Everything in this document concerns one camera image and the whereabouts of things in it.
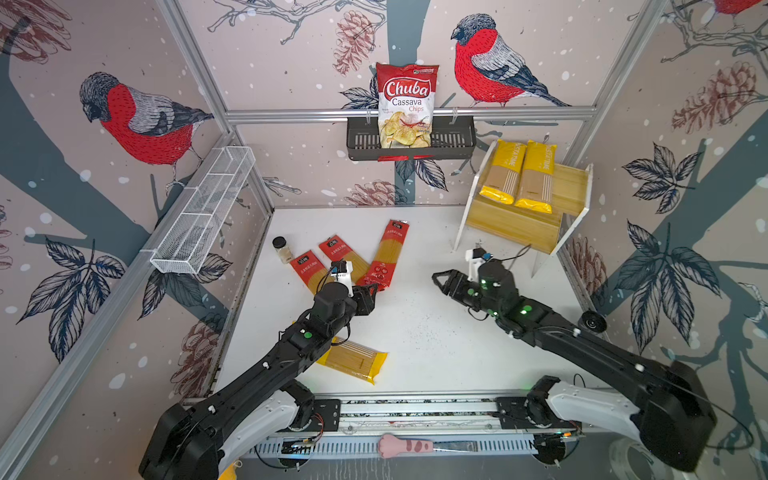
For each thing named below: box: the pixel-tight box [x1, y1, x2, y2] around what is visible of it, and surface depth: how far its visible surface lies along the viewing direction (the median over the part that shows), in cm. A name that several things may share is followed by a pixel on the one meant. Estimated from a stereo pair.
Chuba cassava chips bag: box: [376, 62, 439, 149], surface depth 87 cm
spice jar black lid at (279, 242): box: [272, 236, 287, 249], surface depth 100 cm
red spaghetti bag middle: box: [319, 235, 370, 284], surface depth 107 cm
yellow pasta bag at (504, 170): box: [480, 139, 527, 205], surface depth 83 cm
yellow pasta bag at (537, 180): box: [514, 140, 557, 214], surface depth 81 cm
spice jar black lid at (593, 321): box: [578, 310, 608, 333], surface depth 79 cm
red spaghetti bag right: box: [357, 219, 410, 291], surface depth 105 cm
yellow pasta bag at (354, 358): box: [316, 337, 388, 385], surface depth 83 cm
